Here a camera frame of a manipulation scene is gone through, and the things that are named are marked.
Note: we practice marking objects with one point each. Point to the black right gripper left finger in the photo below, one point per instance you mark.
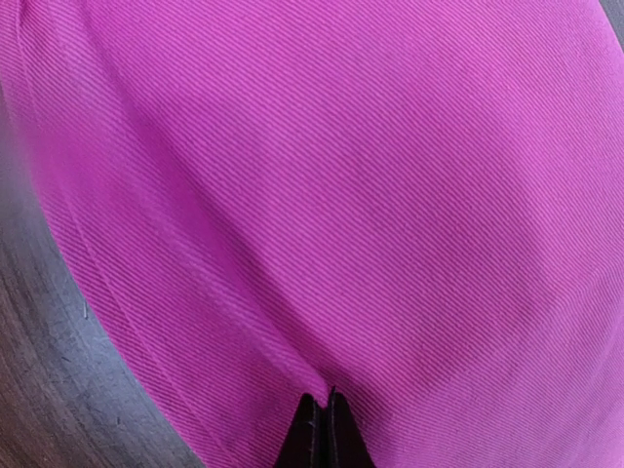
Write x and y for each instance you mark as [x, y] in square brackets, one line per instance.
[302, 445]

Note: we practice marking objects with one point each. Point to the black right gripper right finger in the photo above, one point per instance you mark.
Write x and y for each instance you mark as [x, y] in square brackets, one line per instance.
[346, 446]

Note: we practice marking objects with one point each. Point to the pink trousers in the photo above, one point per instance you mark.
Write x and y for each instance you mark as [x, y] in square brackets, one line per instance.
[417, 202]

